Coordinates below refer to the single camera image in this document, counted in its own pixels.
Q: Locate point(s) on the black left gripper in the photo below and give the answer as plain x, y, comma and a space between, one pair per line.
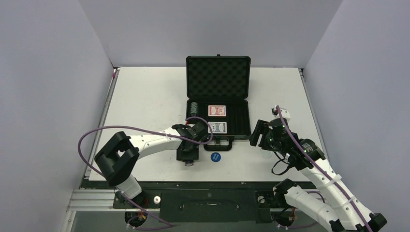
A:
192, 156

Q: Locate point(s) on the black foam-lined carry case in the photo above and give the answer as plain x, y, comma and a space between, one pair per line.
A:
221, 80

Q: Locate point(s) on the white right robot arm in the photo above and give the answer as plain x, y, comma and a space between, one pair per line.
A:
339, 210

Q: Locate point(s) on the black robot base mount plate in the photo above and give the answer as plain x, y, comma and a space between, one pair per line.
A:
178, 202

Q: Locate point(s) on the blue playing card deck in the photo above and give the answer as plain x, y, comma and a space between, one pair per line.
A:
217, 127

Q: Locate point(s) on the red playing card deck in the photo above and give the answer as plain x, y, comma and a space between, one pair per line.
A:
217, 111

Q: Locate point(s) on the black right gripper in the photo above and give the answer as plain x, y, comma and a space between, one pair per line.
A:
261, 134

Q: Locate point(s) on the blue round dealer button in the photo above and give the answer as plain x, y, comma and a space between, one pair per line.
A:
215, 156

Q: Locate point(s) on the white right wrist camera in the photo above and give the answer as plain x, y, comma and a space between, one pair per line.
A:
282, 112

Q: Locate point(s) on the clear round plastic disc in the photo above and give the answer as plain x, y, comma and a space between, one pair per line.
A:
265, 154

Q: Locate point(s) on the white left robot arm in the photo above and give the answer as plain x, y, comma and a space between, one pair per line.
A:
117, 158

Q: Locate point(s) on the green blue poker chip stack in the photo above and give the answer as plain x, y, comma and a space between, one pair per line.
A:
193, 109

